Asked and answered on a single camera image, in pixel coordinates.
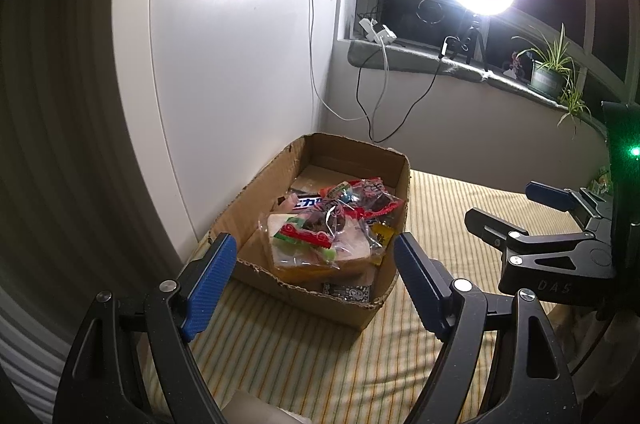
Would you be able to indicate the white wardrobe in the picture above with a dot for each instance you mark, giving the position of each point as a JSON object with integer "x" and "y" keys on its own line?
{"x": 225, "y": 54}

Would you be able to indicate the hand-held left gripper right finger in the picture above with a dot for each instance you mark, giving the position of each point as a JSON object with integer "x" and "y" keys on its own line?
{"x": 420, "y": 284}

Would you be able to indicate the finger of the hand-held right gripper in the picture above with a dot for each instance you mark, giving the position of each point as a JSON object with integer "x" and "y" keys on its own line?
{"x": 487, "y": 224}
{"x": 547, "y": 195}

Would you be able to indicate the brown cardboard box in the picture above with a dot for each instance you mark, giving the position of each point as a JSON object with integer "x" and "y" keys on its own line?
{"x": 310, "y": 304}

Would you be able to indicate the yellow snack packet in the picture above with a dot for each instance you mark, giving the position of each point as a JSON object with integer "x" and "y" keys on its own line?
{"x": 385, "y": 234}

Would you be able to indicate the small windowsill figurine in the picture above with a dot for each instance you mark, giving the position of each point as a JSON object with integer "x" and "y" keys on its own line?
{"x": 517, "y": 64}

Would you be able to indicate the white power strip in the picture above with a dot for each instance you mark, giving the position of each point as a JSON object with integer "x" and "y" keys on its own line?
{"x": 377, "y": 32}

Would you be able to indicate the black tripod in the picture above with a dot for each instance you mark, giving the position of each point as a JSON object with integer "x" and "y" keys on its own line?
{"x": 472, "y": 34}

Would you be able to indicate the clear bag of dark cake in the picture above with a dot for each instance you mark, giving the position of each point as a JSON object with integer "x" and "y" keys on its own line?
{"x": 377, "y": 204}
{"x": 315, "y": 220}

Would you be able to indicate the potted spider plant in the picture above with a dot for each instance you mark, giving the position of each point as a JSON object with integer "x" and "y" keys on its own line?
{"x": 545, "y": 79}

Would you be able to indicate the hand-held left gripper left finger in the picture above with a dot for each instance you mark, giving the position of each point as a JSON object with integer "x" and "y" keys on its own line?
{"x": 207, "y": 284}

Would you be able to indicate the sliced bread bag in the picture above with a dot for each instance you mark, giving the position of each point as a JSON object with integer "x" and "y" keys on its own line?
{"x": 300, "y": 264}

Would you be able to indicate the red candy strip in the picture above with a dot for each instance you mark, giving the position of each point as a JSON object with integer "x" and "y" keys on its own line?
{"x": 305, "y": 235}

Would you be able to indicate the brown chocolate bar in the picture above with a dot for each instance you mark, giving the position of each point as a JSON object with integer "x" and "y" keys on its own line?
{"x": 305, "y": 203}

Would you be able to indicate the striped blanket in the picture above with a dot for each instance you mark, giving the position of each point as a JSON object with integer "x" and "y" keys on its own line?
{"x": 440, "y": 199}

